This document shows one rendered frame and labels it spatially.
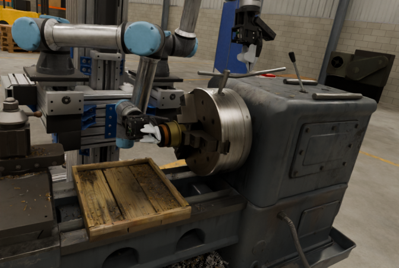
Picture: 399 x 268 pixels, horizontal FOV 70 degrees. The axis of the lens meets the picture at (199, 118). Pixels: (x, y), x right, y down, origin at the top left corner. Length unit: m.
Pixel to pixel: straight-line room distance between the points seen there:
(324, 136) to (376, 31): 10.05
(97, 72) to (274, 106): 0.91
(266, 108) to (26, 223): 0.73
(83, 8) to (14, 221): 1.05
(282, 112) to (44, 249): 0.73
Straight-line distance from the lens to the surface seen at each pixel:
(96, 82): 1.52
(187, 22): 1.53
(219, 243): 1.13
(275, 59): 12.45
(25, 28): 1.22
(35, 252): 0.77
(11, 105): 0.91
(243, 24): 1.00
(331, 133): 1.18
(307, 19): 11.99
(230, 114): 0.92
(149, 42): 1.04
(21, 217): 0.79
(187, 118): 0.99
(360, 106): 1.26
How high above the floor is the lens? 1.43
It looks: 17 degrees down
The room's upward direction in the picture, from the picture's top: 8 degrees clockwise
